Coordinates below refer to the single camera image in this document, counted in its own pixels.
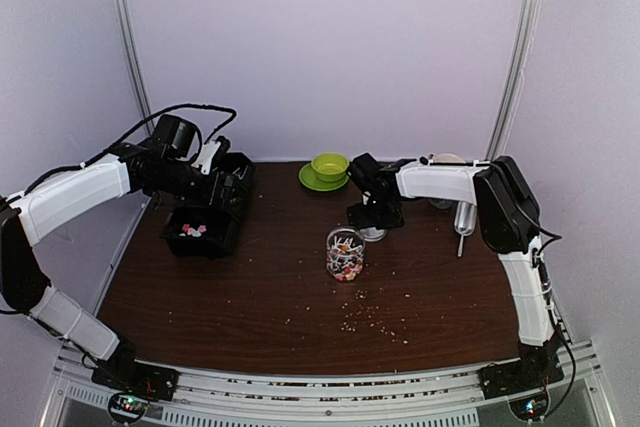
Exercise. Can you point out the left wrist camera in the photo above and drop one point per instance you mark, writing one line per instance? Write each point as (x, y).
(210, 154)

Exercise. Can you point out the right aluminium frame post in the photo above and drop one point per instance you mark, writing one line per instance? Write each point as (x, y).
(514, 82)

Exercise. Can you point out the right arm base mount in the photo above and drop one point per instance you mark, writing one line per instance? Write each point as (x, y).
(524, 381)

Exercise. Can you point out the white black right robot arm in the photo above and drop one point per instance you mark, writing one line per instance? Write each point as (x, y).
(508, 215)

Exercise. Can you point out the aluminium frame post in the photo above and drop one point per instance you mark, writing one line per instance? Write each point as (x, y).
(131, 55)
(514, 82)

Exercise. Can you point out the silver jar lid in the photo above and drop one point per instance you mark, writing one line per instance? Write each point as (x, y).
(372, 234)

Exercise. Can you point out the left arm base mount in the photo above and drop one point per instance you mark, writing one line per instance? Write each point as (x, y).
(136, 384)

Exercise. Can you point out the black three-compartment candy tray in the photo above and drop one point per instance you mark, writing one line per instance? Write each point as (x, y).
(199, 230)

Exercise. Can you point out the green bowl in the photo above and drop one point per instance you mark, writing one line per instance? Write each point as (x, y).
(330, 167)

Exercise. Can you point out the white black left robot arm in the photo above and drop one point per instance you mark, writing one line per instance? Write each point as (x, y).
(62, 237)

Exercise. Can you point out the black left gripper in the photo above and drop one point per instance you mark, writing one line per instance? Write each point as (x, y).
(219, 199)

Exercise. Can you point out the silver metal scoop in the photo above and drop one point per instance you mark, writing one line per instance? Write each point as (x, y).
(464, 223)

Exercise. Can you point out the coral pattern ceramic mug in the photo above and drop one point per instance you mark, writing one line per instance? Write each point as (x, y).
(444, 204)

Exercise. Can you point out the green saucer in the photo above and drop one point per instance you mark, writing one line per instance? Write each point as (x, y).
(310, 180)

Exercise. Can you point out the left aluminium frame post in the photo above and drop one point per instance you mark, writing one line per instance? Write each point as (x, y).
(131, 55)

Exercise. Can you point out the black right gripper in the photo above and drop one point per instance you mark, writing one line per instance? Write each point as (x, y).
(359, 220)

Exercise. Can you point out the clear plastic jar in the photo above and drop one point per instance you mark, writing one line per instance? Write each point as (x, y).
(345, 251)

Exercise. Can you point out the front aluminium rail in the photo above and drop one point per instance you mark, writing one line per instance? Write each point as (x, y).
(446, 397)

